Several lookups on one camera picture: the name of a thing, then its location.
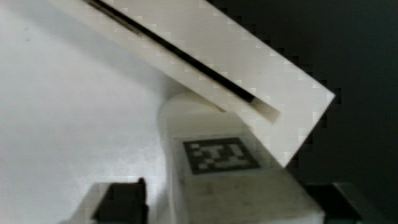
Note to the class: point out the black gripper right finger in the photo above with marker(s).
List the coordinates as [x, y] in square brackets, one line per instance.
[347, 208]

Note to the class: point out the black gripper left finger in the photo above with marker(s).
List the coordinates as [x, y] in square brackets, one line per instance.
[114, 204]

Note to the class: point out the white table leg with tag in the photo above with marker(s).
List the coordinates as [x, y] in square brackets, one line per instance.
[230, 187]

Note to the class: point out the white square tabletop panel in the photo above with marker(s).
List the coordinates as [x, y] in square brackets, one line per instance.
[100, 58]

